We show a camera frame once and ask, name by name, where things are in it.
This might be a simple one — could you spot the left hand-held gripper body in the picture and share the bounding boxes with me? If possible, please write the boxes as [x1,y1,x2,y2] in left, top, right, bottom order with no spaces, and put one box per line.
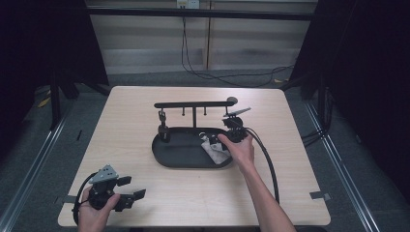
[88,163,132,212]

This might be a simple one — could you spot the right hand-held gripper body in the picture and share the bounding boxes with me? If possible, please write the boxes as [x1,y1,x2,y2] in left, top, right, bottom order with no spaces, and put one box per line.
[221,106,251,143]

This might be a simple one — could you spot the grey key pouch with ring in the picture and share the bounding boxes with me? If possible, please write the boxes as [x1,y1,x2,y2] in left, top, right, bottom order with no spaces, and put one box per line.
[198,130,233,165]

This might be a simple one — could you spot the black key rack with tray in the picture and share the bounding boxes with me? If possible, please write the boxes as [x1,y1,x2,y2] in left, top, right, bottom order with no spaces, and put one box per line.
[151,96,240,169]

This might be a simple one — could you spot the black key with metal clip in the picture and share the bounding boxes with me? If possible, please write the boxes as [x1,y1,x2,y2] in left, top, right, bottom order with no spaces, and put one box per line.
[158,109,171,143]

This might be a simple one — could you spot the person's right hand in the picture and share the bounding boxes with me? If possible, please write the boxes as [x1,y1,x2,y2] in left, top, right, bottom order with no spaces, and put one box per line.
[217,133,255,168]

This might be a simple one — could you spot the person's left hand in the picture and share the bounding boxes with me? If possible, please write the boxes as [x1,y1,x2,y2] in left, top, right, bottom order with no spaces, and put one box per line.
[77,187,121,232]

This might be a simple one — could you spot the black stand leg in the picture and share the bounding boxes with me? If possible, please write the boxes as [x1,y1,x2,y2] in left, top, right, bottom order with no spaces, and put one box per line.
[48,75,63,131]

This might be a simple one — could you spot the black horizontal bar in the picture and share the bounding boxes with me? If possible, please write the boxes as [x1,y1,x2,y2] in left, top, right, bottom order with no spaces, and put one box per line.
[86,7,316,22]

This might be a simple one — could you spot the dark curtain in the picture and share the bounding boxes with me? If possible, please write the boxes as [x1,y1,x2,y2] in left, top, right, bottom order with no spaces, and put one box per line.
[288,0,410,194]
[0,0,110,162]

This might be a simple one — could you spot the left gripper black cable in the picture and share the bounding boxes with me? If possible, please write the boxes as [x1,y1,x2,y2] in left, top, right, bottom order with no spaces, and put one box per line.
[72,172,98,226]

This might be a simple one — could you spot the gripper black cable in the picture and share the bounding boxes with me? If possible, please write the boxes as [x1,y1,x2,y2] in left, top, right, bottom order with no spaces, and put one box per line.
[245,127,280,205]
[72,172,98,226]

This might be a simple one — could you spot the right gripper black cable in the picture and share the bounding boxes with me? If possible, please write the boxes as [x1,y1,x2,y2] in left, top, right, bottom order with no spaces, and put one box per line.
[245,127,280,205]

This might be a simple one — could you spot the metal floor rail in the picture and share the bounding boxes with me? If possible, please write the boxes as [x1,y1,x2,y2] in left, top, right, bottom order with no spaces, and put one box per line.
[303,100,383,232]
[0,96,75,232]

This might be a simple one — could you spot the bundle of black floor cables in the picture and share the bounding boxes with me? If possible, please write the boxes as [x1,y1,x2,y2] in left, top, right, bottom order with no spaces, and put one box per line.
[301,127,328,148]

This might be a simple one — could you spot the black cable along wall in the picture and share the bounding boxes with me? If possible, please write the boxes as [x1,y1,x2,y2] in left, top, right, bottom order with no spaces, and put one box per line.
[181,15,295,89]

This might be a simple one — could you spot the white wall socket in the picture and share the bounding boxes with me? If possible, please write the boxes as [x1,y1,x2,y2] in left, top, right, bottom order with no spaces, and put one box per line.
[176,0,200,10]

